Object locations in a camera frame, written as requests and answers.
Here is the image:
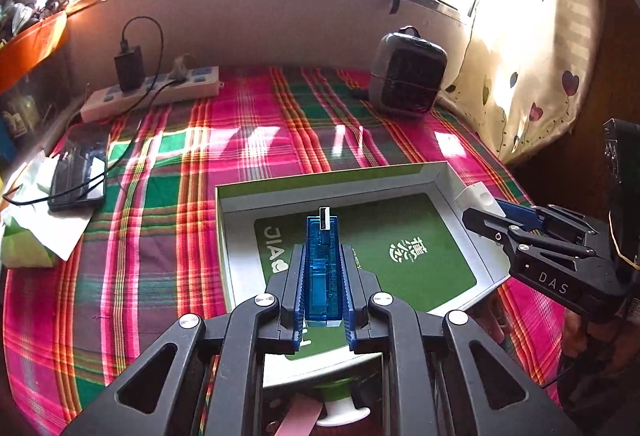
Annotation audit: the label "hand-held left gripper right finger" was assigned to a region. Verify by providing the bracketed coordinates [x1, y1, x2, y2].
[340, 243, 583, 436]

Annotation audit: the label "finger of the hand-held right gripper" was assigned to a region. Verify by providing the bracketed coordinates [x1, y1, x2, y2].
[461, 207, 608, 274]
[495, 199, 599, 242]

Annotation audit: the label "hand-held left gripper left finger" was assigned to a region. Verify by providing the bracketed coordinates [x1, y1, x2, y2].
[60, 243, 307, 436]

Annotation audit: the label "white charger adapter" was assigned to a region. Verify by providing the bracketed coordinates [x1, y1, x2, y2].
[454, 183, 501, 218]

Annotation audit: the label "blue translucent card reader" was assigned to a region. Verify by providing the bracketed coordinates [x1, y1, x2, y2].
[305, 205, 346, 329]

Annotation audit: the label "green and white cardboard box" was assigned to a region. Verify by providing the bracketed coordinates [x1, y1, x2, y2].
[215, 161, 512, 389]

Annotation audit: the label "pink plastic clip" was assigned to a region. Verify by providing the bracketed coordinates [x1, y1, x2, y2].
[276, 395, 323, 436]

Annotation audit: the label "white plastic piece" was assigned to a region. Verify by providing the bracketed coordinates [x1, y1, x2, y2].
[316, 397, 372, 428]

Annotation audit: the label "pink plaid blanket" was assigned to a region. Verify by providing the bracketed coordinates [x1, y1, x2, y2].
[2, 65, 566, 436]

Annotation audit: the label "grey portable fan heater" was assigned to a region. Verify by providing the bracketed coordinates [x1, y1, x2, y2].
[369, 27, 448, 116]

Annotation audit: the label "cream curtain with heart print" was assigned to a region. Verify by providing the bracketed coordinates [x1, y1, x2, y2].
[445, 0, 608, 167]

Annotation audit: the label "white power strip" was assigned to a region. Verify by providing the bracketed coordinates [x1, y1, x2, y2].
[80, 65, 221, 123]

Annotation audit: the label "white plug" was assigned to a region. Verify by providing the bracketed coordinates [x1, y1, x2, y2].
[170, 56, 193, 84]

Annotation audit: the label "black smartphone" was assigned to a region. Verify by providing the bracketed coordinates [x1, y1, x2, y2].
[47, 123, 112, 212]

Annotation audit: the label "white crumpled paper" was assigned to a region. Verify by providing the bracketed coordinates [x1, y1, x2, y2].
[0, 151, 96, 262]

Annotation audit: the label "black charger brick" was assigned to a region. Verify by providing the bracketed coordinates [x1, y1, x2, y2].
[114, 45, 146, 92]

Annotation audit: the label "green package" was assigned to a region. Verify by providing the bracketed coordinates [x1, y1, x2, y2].
[0, 222, 57, 268]

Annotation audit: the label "dark glass case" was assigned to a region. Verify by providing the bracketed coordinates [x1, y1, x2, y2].
[0, 51, 72, 163]

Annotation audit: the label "orange box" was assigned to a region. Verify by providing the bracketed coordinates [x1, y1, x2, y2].
[0, 11, 68, 93]

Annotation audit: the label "pile of small clutter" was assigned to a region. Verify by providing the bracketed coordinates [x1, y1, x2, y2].
[0, 0, 68, 42]

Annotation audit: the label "black charger cable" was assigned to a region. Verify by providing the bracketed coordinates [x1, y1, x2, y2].
[2, 16, 166, 208]

